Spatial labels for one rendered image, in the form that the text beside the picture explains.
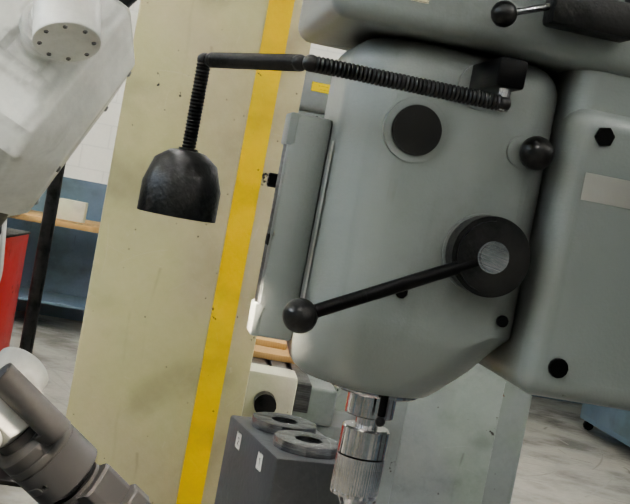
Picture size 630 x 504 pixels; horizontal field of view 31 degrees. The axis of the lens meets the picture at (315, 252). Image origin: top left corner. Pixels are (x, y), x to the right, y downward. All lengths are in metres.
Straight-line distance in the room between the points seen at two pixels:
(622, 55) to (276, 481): 0.69
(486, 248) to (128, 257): 1.89
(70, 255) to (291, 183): 9.08
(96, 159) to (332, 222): 9.09
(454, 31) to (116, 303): 1.92
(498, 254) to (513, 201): 0.06
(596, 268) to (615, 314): 0.04
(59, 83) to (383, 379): 0.46
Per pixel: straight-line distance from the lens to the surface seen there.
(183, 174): 1.02
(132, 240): 2.81
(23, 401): 1.29
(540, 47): 1.02
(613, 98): 1.05
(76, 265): 10.13
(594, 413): 9.38
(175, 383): 2.85
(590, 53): 1.04
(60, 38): 1.16
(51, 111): 1.22
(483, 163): 1.02
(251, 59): 0.98
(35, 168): 1.23
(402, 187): 1.01
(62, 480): 1.33
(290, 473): 1.45
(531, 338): 1.03
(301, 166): 1.07
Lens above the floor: 1.48
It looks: 3 degrees down
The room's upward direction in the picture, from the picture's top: 11 degrees clockwise
